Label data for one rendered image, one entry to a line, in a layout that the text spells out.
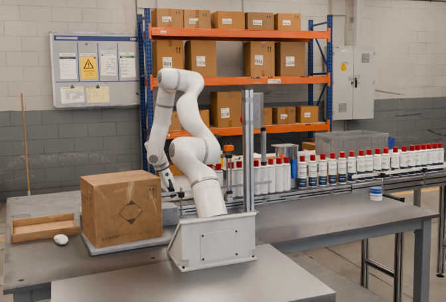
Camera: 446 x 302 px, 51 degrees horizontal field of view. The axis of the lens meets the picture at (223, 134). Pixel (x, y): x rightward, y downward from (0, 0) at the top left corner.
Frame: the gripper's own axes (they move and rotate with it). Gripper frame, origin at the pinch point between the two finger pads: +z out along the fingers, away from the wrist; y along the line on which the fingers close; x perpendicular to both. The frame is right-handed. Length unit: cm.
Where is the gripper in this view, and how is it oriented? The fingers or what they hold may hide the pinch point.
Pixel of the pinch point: (172, 193)
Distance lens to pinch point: 259.2
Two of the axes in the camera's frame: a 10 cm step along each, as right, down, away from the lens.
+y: -4.1, -0.9, 9.1
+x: -8.5, 4.0, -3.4
